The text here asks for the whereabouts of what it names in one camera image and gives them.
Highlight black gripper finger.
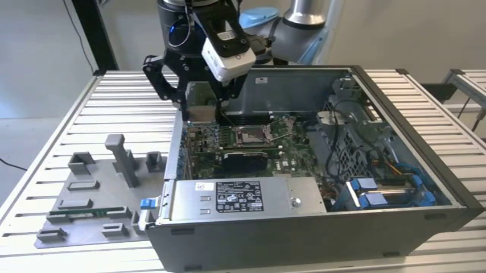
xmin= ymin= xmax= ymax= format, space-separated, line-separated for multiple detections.
xmin=141 ymin=54 xmax=190 ymax=122
xmin=208 ymin=72 xmax=248 ymax=126

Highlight silver CPU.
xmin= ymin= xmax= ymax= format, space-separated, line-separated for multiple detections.
xmin=188 ymin=105 xmax=218 ymax=125

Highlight RAM slot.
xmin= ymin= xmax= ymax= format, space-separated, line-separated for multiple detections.
xmin=217 ymin=144 xmax=282 ymax=152
xmin=225 ymin=110 xmax=274 ymax=118

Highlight CPU socket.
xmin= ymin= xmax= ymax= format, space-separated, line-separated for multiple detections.
xmin=236 ymin=126 xmax=272 ymax=146

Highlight metal socket cover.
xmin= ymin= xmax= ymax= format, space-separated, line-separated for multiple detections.
xmin=264 ymin=114 xmax=296 ymax=129

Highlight metal locking lever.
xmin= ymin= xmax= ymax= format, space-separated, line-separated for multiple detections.
xmin=270 ymin=130 xmax=297 ymax=140

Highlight black heatsink block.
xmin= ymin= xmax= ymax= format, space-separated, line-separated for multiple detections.
xmin=222 ymin=151 xmax=268 ymax=173

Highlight green motherboard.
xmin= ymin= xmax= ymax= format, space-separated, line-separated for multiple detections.
xmin=185 ymin=113 xmax=324 ymax=180

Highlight grey drive cage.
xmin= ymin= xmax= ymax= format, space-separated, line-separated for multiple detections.
xmin=305 ymin=77 xmax=453 ymax=213

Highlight silver power supply unit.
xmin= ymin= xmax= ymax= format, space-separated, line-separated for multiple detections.
xmin=168 ymin=177 xmax=328 ymax=222

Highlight grey parts rack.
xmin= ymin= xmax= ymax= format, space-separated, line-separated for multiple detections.
xmin=33 ymin=133 xmax=168 ymax=250

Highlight blue disk carrier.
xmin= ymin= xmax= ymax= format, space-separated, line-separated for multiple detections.
xmin=349 ymin=177 xmax=379 ymax=191
xmin=357 ymin=192 xmax=388 ymax=210

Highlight green RAM stick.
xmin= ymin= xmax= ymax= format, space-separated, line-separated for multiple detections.
xmin=50 ymin=206 xmax=125 ymax=217

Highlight dark grey PC case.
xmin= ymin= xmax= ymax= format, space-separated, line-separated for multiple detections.
xmin=145 ymin=64 xmax=484 ymax=271

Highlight metal slat side table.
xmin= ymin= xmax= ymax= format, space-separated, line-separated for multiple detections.
xmin=443 ymin=68 xmax=486 ymax=134

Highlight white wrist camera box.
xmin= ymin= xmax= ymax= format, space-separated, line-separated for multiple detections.
xmin=200 ymin=31 xmax=257 ymax=82

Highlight black camera cable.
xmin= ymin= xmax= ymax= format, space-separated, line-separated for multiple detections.
xmin=248 ymin=16 xmax=289 ymax=68

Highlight black frame post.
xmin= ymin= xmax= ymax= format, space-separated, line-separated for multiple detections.
xmin=70 ymin=0 xmax=120 ymax=72

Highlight black floor cable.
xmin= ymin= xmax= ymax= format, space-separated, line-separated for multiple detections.
xmin=0 ymin=158 xmax=27 ymax=172

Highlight orange and yellow wires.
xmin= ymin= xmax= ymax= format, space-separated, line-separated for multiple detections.
xmin=372 ymin=160 xmax=404 ymax=176

